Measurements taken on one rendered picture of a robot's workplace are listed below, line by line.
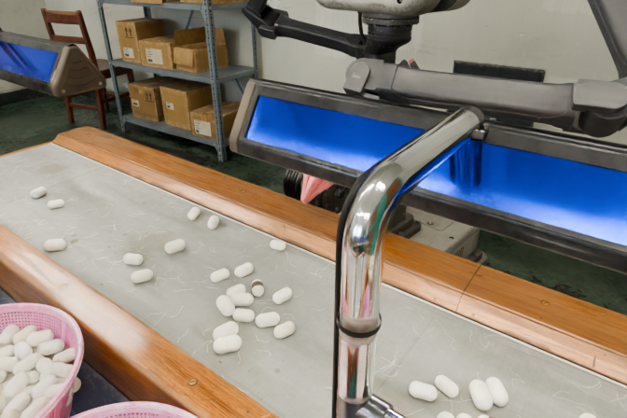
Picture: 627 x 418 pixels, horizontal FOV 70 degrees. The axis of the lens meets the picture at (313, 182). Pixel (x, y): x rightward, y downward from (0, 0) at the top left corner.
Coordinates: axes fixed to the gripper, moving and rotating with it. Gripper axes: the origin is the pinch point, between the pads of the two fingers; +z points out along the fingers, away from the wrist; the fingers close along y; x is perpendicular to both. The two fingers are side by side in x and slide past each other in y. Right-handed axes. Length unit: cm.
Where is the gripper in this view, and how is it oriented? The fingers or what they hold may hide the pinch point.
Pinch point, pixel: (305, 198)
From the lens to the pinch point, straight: 77.4
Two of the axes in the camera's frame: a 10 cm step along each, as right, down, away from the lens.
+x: 3.9, 4.6, 8.0
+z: -4.6, 8.5, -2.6
